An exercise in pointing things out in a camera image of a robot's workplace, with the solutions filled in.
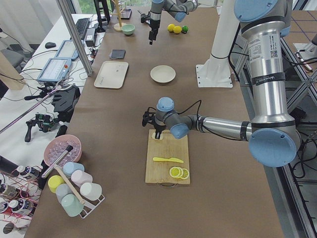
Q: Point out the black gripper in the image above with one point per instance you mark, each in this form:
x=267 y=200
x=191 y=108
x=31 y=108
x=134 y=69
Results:
x=154 y=25
x=159 y=126

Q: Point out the cream round plate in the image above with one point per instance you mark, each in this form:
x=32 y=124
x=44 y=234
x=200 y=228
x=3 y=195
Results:
x=163 y=74

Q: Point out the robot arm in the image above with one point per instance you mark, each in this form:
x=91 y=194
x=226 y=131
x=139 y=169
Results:
x=271 y=133
x=178 y=10

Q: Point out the cream rabbit tray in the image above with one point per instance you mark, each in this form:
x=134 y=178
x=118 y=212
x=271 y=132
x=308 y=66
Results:
x=111 y=75

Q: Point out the yellow lemon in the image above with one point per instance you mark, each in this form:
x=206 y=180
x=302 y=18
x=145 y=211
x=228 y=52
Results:
x=170 y=27
x=177 y=29

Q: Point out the mint green bowl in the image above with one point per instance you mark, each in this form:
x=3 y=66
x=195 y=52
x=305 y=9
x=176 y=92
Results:
x=128 y=29

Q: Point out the yellow plastic knife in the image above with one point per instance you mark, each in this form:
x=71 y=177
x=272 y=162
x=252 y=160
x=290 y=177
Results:
x=172 y=159

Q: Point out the wooden mug tree stand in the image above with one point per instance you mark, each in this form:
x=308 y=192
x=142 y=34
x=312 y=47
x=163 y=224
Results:
x=119 y=8

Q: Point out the grey folded cloth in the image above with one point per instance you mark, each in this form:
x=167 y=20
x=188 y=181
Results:
x=117 y=54

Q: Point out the bamboo cutting board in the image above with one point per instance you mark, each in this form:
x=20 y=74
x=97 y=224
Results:
x=163 y=154

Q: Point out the lemon slice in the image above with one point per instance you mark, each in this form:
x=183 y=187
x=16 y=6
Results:
x=185 y=174
x=176 y=172

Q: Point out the black keyboard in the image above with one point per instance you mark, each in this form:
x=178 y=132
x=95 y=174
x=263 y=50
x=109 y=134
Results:
x=82 y=26

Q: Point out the teach pendant tablet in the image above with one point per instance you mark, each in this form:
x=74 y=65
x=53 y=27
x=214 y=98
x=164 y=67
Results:
x=67 y=50
x=55 y=70

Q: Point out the white plastic cup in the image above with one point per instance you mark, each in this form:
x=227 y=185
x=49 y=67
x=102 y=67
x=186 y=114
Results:
x=90 y=190

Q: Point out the pink plastic cup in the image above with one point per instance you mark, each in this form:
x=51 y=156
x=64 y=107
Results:
x=80 y=177

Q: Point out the blue plastic cup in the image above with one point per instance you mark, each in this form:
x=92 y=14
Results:
x=70 y=167

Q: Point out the black computer mouse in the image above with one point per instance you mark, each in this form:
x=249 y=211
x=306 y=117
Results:
x=50 y=45

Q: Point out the pink bowl of ice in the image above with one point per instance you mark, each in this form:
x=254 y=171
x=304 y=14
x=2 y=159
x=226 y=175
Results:
x=59 y=145

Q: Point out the grey plastic cup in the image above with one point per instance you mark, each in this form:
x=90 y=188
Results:
x=61 y=191

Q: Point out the green plastic cup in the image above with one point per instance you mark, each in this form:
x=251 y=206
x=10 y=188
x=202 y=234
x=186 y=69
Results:
x=72 y=205

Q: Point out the yellow plastic cup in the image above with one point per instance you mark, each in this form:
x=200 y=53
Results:
x=54 y=182

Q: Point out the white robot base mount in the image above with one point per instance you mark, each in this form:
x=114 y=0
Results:
x=215 y=72

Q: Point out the aluminium frame post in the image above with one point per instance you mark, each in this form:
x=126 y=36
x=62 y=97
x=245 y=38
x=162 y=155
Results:
x=68 y=19

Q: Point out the steel ice scoop handle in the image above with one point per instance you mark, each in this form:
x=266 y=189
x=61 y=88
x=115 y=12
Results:
x=57 y=161

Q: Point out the white wire cup rack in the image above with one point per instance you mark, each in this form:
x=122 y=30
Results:
x=90 y=206

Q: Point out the wooden rack handle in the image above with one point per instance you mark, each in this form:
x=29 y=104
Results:
x=73 y=189

